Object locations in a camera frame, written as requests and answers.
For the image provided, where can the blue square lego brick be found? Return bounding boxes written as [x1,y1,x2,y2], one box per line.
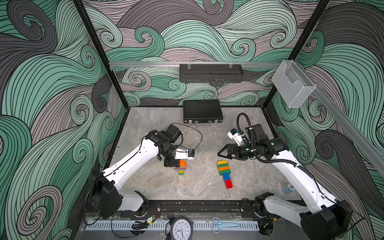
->
[223,173,231,181]

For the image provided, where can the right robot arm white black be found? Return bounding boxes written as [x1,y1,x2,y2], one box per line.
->
[222,125,353,240]

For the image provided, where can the black wall shelf tray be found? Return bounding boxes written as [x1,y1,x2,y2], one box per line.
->
[179,64,244,83]

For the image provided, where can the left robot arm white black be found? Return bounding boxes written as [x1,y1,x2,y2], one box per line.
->
[86,125,182,219]

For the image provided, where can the orange lego brick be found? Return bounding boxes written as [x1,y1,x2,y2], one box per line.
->
[219,166,230,172]

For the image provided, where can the orange half-round block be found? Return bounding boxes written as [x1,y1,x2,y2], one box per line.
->
[180,160,187,168]

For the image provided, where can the black hard case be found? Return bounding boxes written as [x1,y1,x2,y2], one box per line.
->
[183,100,224,124]

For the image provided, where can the clear plastic wall holder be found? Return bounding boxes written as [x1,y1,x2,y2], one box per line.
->
[272,60,317,108]

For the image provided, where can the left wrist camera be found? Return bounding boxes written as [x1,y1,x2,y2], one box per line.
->
[175,149,195,160]

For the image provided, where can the white analog clock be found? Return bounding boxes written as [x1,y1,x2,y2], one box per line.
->
[167,217,193,240]

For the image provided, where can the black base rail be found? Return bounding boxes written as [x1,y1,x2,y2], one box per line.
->
[86,199,322,219]

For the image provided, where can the light blue scissors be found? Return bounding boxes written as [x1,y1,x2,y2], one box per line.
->
[212,217,240,233]

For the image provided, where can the white perforated cable strip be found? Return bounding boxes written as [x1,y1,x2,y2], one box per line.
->
[85,220,261,232]

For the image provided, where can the red square lego brick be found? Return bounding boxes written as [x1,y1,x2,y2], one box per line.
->
[225,180,233,189]

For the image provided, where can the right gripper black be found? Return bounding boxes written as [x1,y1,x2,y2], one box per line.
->
[217,142,257,160]

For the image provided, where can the green long lego brick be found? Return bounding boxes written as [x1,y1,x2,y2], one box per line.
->
[217,164,229,169]
[219,170,231,176]

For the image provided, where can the yellow half-round lego brick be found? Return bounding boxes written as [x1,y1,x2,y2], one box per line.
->
[217,161,228,166]

